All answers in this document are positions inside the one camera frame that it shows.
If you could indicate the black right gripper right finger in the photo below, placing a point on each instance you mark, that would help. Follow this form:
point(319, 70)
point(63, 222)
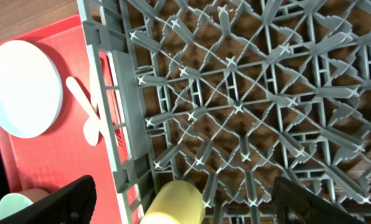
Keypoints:
point(294, 204)

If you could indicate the yellow plastic cup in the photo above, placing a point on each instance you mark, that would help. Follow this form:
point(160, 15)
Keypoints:
point(178, 202)

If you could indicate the light blue plate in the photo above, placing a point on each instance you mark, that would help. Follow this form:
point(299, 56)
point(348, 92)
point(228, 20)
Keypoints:
point(31, 91)

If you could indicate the grey dishwasher rack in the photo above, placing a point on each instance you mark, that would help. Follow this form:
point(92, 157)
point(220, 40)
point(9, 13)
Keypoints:
point(229, 95)

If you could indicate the cream plastic spoon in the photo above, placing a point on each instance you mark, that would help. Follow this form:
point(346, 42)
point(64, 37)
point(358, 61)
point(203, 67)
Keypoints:
point(91, 125)

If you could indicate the mint green bowl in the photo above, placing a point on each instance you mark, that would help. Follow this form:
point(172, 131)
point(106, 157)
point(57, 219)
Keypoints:
point(17, 201)

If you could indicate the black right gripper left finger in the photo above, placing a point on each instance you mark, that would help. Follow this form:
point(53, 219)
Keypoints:
point(71, 204)

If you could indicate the red serving tray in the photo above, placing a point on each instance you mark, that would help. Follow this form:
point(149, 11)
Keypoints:
point(61, 155)

